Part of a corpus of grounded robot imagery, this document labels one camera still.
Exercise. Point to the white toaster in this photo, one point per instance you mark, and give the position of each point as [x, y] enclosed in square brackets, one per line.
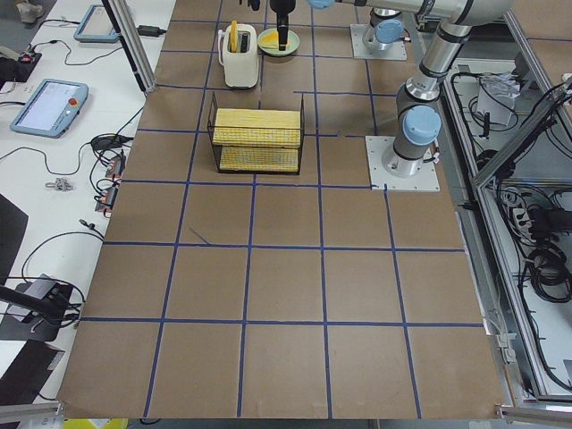
[240, 69]

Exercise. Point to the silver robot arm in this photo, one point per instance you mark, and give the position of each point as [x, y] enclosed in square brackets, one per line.
[384, 28]
[419, 123]

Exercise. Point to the bread slice in toaster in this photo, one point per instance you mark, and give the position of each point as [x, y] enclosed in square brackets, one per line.
[233, 35]

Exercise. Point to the triangular bread on plate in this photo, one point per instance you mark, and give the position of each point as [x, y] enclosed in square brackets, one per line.
[269, 39]

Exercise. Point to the black power adapter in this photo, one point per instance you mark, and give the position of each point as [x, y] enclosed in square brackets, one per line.
[150, 31]

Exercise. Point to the wooden box in basket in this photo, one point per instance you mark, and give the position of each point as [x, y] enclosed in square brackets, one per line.
[257, 134]

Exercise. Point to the far teach pendant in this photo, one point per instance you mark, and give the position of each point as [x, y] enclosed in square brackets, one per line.
[96, 27]

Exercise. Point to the teach pendant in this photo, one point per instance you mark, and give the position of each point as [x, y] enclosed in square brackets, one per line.
[51, 109]
[96, 27]

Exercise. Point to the near teach pendant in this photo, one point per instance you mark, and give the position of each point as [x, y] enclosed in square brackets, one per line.
[51, 109]

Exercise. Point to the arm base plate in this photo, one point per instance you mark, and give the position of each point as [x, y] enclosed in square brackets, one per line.
[388, 171]
[366, 46]

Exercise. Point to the aluminium frame post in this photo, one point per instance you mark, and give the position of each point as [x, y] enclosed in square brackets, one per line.
[119, 14]

